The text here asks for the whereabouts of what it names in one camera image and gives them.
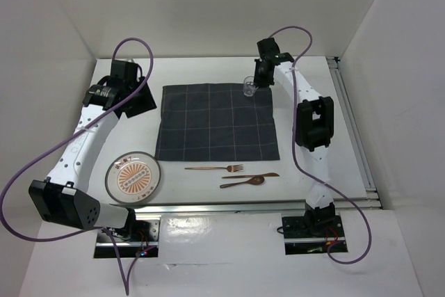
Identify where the clear drinking glass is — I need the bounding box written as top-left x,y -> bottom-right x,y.
243,76 -> 258,97

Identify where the dark grey checked cloth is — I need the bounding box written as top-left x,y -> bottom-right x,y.
155,83 -> 280,162

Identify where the copper fork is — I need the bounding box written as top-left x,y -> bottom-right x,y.
185,164 -> 244,172

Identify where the orange sunburst plate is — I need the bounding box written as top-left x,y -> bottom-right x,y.
104,151 -> 162,205

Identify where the copper knife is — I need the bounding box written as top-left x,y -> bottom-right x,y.
222,172 -> 280,179

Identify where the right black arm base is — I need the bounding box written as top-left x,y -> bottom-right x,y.
276,216 -> 348,255

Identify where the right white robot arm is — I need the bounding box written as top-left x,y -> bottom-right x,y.
254,38 -> 335,236

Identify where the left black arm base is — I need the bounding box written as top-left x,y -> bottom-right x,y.
93,216 -> 161,259

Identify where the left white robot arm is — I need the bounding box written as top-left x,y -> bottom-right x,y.
29,60 -> 156,241

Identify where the copper spoon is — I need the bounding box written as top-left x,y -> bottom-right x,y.
220,176 -> 265,189

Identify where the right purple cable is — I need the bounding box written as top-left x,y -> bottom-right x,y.
268,25 -> 373,264

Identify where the purple cable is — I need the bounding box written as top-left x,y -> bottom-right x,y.
0,36 -> 154,296
268,25 -> 373,264

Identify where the front aluminium rail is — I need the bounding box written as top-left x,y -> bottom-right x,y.
104,196 -> 382,217

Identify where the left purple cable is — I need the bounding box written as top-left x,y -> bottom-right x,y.
0,36 -> 154,296

